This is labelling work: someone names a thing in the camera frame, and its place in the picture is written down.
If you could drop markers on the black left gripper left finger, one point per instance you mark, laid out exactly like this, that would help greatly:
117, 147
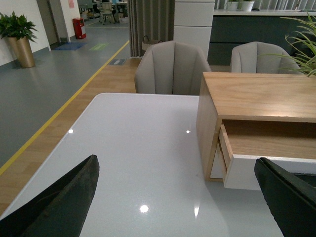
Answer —
58, 211

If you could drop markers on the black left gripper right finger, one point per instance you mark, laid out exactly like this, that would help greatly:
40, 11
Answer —
291, 198

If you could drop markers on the white top drawer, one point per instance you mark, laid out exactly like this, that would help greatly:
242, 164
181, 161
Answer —
291, 145

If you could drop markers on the white drawer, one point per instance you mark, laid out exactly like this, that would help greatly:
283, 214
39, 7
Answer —
291, 145
219, 168

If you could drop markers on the white bottom drawer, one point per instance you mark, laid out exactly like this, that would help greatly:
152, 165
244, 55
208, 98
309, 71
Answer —
219, 168

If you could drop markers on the wooden drawer cabinet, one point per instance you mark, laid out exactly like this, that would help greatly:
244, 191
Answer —
255, 97

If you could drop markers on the spiky green plant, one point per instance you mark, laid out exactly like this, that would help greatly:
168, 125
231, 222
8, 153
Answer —
303, 42

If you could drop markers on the grey armchair right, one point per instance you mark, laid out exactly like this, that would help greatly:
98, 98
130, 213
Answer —
262, 58

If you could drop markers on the grey armchair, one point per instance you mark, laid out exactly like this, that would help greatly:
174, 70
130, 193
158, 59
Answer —
171, 67
262, 58

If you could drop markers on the grey armchair left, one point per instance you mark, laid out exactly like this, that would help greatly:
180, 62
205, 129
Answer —
171, 67

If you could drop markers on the dark counter cabinet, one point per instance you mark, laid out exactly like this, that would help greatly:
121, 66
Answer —
233, 28

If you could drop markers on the green plant gold pot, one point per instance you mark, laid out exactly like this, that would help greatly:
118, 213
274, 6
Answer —
19, 32

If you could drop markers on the red bin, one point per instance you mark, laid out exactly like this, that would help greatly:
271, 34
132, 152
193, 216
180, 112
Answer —
79, 28

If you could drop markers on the woven basket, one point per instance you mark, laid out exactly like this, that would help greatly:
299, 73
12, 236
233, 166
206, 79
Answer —
147, 42

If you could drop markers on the white plant pot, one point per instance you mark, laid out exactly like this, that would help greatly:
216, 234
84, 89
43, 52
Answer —
246, 5

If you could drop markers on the white pillar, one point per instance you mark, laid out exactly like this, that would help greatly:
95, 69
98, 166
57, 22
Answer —
193, 22

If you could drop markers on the office chair far background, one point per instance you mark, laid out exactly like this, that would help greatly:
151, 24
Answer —
107, 12

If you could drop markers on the grey curtain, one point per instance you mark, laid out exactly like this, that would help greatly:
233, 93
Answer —
151, 18

